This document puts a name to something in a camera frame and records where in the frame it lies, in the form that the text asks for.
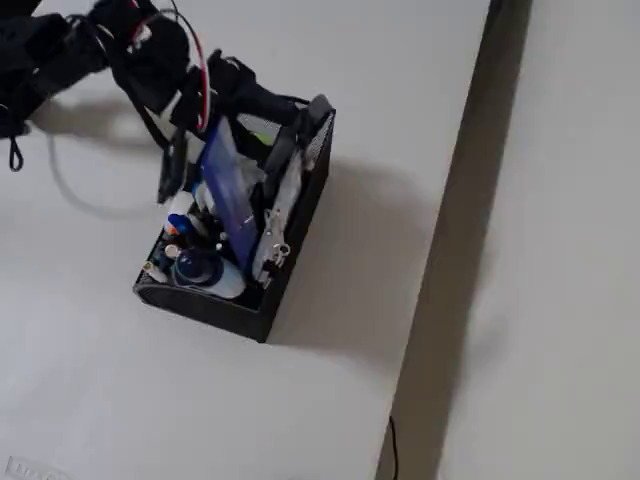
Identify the black mesh desk organizer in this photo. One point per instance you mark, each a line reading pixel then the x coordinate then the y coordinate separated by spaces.
pixel 225 315

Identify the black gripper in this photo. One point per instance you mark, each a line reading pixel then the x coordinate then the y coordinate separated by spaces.
pixel 256 95

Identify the round blue dome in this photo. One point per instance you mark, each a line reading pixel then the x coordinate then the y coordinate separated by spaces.
pixel 197 267

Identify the white printed label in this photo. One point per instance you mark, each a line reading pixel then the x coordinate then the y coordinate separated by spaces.
pixel 30 470

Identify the light blue plastic strip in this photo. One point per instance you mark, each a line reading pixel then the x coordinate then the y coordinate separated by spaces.
pixel 227 287

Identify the green sticky note pad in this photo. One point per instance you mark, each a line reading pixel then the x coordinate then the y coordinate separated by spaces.
pixel 260 137

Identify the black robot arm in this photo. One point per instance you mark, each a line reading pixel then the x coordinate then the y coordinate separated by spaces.
pixel 45 60

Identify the metal badge clip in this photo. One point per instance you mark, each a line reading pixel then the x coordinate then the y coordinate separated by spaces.
pixel 274 235

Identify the small blue block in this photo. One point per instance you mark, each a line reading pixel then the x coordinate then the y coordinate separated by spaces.
pixel 179 223

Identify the white marker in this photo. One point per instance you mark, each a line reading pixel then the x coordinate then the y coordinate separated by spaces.
pixel 155 272

